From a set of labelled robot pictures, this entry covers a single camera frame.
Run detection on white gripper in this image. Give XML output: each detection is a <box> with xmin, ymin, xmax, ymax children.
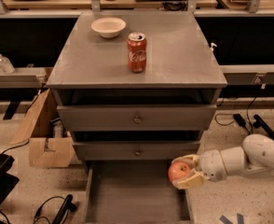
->
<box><xmin>172</xmin><ymin>149</ymin><xmax>227</xmax><ymax>189</ymax></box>

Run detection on red apple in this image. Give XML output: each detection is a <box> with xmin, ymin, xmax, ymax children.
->
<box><xmin>168</xmin><ymin>161</ymin><xmax>191</xmax><ymax>182</ymax></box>

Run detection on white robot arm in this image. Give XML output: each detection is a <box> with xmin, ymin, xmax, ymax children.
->
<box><xmin>168</xmin><ymin>134</ymin><xmax>274</xmax><ymax>189</ymax></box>

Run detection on grey top drawer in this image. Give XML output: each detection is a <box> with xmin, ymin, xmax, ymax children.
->
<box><xmin>57</xmin><ymin>105</ymin><xmax>216</xmax><ymax>132</ymax></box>

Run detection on grey middle drawer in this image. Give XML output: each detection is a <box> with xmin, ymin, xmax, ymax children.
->
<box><xmin>74</xmin><ymin>141</ymin><xmax>199</xmax><ymax>161</ymax></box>

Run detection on grey drawer cabinet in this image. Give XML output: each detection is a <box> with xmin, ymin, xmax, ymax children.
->
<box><xmin>46</xmin><ymin>9</ymin><xmax>228</xmax><ymax>224</ymax></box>

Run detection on grey open bottom drawer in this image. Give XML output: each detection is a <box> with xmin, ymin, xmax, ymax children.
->
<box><xmin>84</xmin><ymin>160</ymin><xmax>194</xmax><ymax>224</ymax></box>

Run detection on black floor stand leg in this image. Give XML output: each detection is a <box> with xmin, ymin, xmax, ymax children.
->
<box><xmin>253</xmin><ymin>115</ymin><xmax>274</xmax><ymax>140</ymax></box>

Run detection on white pump dispenser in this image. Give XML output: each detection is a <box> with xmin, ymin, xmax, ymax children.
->
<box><xmin>210</xmin><ymin>42</ymin><xmax>217</xmax><ymax>51</ymax></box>

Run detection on red Coca-Cola can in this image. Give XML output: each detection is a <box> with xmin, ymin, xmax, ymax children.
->
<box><xmin>127</xmin><ymin>32</ymin><xmax>147</xmax><ymax>73</ymax></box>

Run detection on brown cardboard box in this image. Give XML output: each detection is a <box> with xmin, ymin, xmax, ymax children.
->
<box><xmin>10</xmin><ymin>89</ymin><xmax>75</xmax><ymax>168</ymax></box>

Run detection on white bowl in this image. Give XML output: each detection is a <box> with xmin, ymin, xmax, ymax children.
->
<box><xmin>91</xmin><ymin>18</ymin><xmax>126</xmax><ymax>38</ymax></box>

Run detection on clear sanitizer bottle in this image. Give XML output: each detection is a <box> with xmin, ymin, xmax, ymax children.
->
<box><xmin>0</xmin><ymin>53</ymin><xmax>15</xmax><ymax>74</ymax></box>

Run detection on black power adapter with cable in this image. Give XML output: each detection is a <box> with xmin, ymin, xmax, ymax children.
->
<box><xmin>213</xmin><ymin>93</ymin><xmax>259</xmax><ymax>135</ymax></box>

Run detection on black cable on floor left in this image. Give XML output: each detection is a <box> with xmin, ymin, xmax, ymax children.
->
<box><xmin>33</xmin><ymin>193</ymin><xmax>78</xmax><ymax>224</ymax></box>

